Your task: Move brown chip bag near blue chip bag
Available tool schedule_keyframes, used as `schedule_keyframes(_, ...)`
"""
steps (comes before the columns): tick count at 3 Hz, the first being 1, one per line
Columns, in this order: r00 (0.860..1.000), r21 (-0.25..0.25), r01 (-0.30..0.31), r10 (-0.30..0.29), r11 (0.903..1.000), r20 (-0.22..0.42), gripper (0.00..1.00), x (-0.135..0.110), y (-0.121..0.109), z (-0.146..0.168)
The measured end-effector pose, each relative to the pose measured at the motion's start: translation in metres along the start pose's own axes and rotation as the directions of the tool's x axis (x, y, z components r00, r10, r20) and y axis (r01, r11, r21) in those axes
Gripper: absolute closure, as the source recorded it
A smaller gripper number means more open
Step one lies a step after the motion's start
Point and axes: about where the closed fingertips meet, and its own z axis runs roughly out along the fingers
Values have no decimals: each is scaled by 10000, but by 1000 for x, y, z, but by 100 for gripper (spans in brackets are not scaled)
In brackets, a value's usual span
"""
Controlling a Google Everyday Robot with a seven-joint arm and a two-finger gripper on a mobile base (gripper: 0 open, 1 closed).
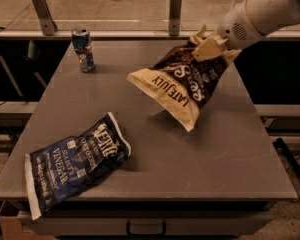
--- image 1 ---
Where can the blue Kettle chip bag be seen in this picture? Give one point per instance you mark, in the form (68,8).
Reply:
(71,165)

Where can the brown Late July chip bag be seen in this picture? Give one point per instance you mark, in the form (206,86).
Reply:
(180,84)

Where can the left metal rail bracket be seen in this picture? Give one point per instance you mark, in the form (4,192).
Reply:
(47,24)

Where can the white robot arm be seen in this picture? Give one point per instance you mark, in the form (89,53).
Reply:
(246,24)

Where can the crushed blue soda can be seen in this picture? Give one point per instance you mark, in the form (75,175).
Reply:
(82,45)

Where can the white horizontal rail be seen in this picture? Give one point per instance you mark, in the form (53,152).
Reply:
(127,35)

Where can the middle metal rail bracket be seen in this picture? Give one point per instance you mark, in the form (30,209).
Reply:
(174,17)

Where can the grey table drawer with handle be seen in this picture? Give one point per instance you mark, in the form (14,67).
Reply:
(214,224)

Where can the metal rail bracket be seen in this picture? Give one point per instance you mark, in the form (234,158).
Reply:
(47,24)
(174,17)

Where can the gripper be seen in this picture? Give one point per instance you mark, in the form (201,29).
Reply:
(234,30)

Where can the cardboard box under table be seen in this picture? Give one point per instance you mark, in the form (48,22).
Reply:
(12,228)

